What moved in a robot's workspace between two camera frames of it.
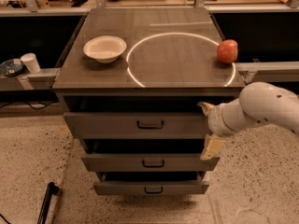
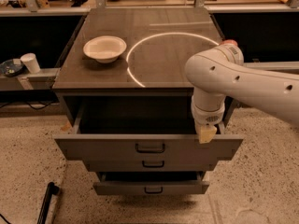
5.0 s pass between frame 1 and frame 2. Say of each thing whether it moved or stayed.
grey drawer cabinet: stayed
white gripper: moved
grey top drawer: moved
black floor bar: stayed
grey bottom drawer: stayed
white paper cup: stayed
